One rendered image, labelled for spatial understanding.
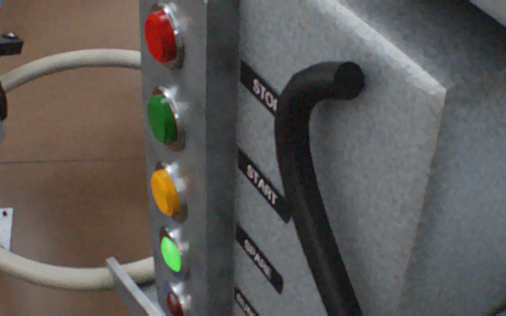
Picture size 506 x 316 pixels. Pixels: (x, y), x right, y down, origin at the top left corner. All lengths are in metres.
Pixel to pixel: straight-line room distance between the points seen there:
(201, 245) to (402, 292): 0.16
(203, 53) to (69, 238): 2.02
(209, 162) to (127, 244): 1.94
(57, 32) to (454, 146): 3.07
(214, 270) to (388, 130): 0.20
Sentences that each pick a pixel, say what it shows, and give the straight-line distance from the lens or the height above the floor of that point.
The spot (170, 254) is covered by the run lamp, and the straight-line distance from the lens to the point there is 0.49.
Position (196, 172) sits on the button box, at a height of 1.40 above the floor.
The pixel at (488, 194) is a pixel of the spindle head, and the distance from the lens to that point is 0.32.
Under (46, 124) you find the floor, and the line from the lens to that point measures 2.80.
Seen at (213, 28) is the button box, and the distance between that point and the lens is 0.36.
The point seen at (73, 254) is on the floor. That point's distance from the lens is 2.33.
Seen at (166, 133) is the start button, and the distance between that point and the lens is 0.42.
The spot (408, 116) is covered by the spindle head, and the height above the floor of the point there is 1.52.
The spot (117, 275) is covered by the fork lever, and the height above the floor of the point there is 0.93.
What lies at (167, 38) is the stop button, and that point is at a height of 1.47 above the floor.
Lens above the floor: 1.68
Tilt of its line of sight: 40 degrees down
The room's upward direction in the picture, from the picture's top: 3 degrees clockwise
